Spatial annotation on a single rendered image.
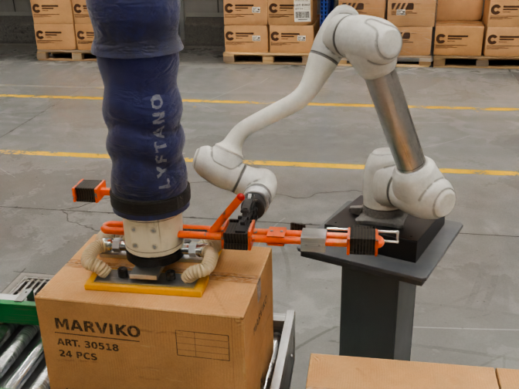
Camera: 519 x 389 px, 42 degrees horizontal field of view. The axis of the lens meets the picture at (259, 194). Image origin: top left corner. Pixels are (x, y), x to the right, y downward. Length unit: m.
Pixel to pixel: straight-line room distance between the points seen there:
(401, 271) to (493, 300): 1.43
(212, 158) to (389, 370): 0.89
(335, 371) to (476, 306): 1.59
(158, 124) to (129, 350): 0.64
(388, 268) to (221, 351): 0.80
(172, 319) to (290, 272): 2.10
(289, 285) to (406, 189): 1.57
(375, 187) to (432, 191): 0.26
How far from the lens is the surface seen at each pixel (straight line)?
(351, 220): 2.60
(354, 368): 2.29
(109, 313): 1.92
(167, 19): 1.73
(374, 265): 2.45
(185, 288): 1.90
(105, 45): 1.75
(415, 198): 2.35
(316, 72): 2.21
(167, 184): 1.83
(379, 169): 2.49
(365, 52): 2.07
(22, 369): 2.43
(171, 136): 1.81
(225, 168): 2.16
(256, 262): 2.05
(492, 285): 3.93
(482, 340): 3.47
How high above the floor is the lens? 1.94
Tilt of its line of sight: 23 degrees down
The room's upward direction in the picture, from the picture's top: 1 degrees counter-clockwise
